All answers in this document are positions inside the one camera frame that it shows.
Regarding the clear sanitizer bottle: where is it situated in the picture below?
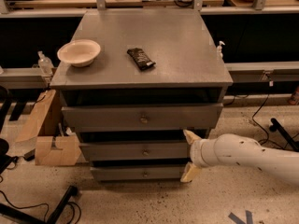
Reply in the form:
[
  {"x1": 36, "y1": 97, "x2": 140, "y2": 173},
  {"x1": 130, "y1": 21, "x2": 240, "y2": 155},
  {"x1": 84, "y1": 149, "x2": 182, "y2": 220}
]
[{"x1": 37, "y1": 51, "x2": 54, "y2": 76}]

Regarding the black stand leg right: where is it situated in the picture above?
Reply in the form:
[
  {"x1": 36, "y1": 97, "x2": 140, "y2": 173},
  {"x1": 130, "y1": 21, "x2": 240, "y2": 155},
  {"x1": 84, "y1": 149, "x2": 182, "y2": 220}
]
[{"x1": 270, "y1": 118, "x2": 299, "y2": 152}]

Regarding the white pump bottle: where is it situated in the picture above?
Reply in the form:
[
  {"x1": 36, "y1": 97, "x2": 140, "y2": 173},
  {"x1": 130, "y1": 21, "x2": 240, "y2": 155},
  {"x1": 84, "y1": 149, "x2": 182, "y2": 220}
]
[{"x1": 217, "y1": 41, "x2": 225, "y2": 58}]

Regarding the grey drawer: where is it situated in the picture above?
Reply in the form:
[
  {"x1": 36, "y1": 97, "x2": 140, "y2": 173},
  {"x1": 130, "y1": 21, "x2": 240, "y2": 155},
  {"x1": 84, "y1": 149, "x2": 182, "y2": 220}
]
[
  {"x1": 79, "y1": 141, "x2": 191, "y2": 161},
  {"x1": 91, "y1": 165, "x2": 186, "y2": 181},
  {"x1": 62, "y1": 104, "x2": 222, "y2": 133}
]

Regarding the black floor cable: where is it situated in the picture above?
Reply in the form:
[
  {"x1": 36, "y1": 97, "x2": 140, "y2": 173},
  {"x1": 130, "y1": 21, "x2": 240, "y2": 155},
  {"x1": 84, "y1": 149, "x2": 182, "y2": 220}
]
[
  {"x1": 250, "y1": 91, "x2": 299, "y2": 149},
  {"x1": 0, "y1": 189, "x2": 82, "y2": 224}
]

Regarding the white bowl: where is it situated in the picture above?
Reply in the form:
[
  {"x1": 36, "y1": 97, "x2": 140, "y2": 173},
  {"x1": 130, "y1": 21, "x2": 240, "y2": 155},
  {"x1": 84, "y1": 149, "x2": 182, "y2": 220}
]
[{"x1": 57, "y1": 39, "x2": 101, "y2": 67}]

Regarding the black snack packet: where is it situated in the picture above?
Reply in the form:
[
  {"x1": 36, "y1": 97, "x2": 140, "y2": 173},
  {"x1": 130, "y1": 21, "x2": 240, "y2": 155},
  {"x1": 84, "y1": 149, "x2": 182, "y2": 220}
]
[{"x1": 127, "y1": 48, "x2": 156, "y2": 71}]

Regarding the grey top drawer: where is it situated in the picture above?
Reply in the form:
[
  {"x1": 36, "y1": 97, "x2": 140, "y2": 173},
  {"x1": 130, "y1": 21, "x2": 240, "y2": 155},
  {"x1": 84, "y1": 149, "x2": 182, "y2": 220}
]
[{"x1": 62, "y1": 104, "x2": 222, "y2": 133}]

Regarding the black floor cable right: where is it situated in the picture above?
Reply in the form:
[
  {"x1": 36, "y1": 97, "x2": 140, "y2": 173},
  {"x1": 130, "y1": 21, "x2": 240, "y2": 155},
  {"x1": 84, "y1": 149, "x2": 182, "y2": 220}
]
[{"x1": 250, "y1": 91, "x2": 299, "y2": 149}]

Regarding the black floor cable left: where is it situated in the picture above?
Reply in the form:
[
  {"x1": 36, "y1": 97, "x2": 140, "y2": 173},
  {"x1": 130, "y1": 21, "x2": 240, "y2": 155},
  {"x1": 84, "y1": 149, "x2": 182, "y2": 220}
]
[{"x1": 0, "y1": 189, "x2": 82, "y2": 224}]

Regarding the open cardboard box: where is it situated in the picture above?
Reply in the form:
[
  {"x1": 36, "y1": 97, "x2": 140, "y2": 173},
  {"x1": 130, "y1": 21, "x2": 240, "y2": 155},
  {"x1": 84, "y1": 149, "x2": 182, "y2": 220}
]
[{"x1": 16, "y1": 90, "x2": 81, "y2": 166}]

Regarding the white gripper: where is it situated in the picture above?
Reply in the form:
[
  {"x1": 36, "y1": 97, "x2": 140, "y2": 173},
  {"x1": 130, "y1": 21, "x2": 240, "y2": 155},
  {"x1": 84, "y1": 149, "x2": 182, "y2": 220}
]
[{"x1": 180, "y1": 130, "x2": 219, "y2": 183}]

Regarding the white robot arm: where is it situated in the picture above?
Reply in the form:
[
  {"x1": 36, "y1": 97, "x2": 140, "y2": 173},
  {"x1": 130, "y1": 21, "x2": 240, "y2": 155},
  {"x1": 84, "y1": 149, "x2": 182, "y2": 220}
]
[{"x1": 180, "y1": 130, "x2": 299, "y2": 185}]

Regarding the grey bottom drawer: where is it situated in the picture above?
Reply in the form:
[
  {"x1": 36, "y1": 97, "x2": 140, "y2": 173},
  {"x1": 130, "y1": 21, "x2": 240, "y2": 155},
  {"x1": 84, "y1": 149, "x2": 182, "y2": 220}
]
[{"x1": 91, "y1": 165, "x2": 186, "y2": 181}]

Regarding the grey drawer cabinet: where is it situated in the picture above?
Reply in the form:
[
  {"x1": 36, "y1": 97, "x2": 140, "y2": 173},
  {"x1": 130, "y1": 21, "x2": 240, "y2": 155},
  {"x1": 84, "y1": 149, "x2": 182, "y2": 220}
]
[{"x1": 50, "y1": 8, "x2": 233, "y2": 168}]

